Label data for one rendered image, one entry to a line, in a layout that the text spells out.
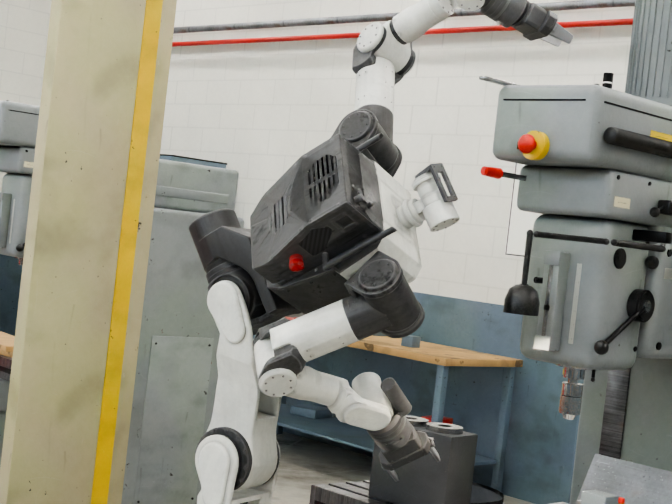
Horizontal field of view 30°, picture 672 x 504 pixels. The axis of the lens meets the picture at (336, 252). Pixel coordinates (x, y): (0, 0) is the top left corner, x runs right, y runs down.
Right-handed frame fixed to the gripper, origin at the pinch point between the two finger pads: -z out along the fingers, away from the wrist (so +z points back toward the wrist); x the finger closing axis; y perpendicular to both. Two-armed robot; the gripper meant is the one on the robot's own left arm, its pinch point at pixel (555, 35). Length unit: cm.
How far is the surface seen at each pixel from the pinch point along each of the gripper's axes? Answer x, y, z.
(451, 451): -8, -96, -26
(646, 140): 35.1, -20.7, -15.1
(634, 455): -5, -77, -68
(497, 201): -501, 55, -195
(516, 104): 21.2, -24.3, 8.5
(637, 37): 4.6, 8.2, -16.5
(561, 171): 22.3, -32.1, -6.8
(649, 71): 9.5, 1.1, -20.7
